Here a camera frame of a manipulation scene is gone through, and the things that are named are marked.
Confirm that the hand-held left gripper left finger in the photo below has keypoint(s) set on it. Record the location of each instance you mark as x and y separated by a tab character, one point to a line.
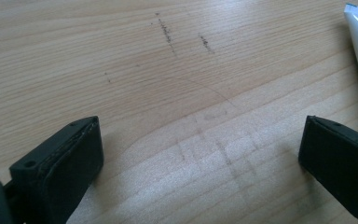
59	168

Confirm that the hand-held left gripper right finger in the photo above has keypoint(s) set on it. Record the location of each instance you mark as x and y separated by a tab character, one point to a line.
341	161

